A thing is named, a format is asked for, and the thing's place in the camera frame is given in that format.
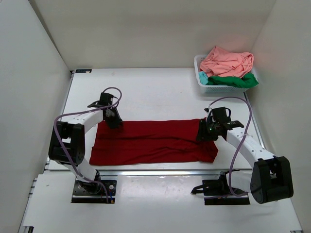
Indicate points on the pink t-shirt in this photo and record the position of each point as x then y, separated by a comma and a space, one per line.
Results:
220, 62

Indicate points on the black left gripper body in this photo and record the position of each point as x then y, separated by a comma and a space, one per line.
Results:
114, 118

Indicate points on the teal t-shirt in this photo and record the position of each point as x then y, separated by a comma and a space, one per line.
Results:
203, 78

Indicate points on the white plastic laundry basket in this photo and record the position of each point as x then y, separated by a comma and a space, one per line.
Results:
213, 88

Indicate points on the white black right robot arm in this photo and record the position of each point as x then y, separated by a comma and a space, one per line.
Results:
270, 179

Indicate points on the blue white label sticker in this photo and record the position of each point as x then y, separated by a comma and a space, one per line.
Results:
83, 71

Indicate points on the aluminium rail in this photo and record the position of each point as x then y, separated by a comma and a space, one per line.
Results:
201, 172

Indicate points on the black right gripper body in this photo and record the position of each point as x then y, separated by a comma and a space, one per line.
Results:
208, 131

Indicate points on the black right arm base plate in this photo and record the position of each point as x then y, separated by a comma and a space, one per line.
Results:
217, 194

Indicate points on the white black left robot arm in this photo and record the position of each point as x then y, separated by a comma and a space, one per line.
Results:
68, 147

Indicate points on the red t-shirt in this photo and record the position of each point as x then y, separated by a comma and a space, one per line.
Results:
147, 142

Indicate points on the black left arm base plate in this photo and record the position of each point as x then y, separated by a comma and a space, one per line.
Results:
84, 193

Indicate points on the green t-shirt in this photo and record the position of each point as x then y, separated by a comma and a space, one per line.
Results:
246, 81

